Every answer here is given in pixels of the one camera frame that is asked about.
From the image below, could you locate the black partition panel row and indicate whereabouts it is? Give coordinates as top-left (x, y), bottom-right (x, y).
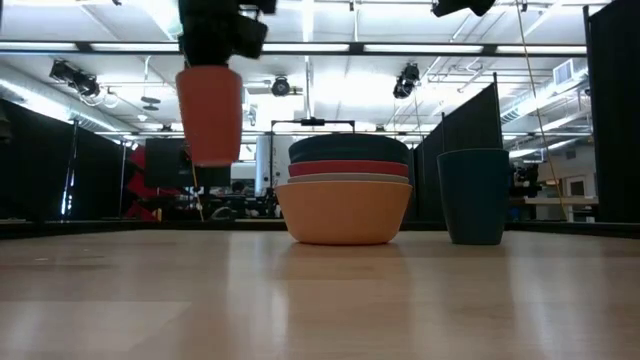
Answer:
top-left (405, 73), bottom-right (507, 223)

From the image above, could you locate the light grey bowl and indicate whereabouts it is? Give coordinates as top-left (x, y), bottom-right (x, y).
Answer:
top-left (287, 172), bottom-right (411, 185)

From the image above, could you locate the black computer monitor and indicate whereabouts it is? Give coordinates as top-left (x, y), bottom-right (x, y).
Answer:
top-left (144, 137), bottom-right (233, 189)

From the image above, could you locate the red background object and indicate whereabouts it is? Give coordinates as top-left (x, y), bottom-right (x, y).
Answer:
top-left (124, 144), bottom-right (174, 222)

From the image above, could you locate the white wall vent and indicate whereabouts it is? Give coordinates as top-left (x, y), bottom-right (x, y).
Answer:
top-left (552, 58), bottom-right (587, 87)

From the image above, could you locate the black ceiling spotlight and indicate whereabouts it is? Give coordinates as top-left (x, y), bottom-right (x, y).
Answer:
top-left (270, 74), bottom-right (292, 98)
top-left (392, 62), bottom-right (421, 100)
top-left (48, 58), bottom-right (102, 99)

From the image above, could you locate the black table rim bar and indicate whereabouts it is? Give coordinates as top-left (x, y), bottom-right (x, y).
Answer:
top-left (0, 217), bottom-right (640, 240)

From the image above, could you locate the background robot rig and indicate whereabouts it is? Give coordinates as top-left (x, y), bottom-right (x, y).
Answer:
top-left (508, 159), bottom-right (541, 201)

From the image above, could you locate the red bowl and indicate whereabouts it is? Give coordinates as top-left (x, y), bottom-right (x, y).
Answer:
top-left (287, 159), bottom-right (411, 179)

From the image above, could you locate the yellow hanging cable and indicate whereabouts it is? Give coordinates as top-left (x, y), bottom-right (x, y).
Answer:
top-left (514, 0), bottom-right (571, 222)

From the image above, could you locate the teal cup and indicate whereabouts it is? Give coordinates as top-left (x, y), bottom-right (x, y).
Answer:
top-left (436, 147), bottom-right (511, 247)

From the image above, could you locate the orange cup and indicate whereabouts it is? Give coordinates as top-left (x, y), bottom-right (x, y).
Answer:
top-left (174, 64), bottom-right (244, 169)

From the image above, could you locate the orange bowl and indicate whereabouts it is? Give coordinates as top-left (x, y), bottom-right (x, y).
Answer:
top-left (274, 180), bottom-right (415, 247)

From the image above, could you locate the white round pillar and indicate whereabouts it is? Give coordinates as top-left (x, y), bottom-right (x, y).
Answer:
top-left (254, 134), bottom-right (294, 197)

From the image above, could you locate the dark grey bowl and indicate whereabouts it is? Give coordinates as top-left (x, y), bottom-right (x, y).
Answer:
top-left (287, 133), bottom-right (411, 165)

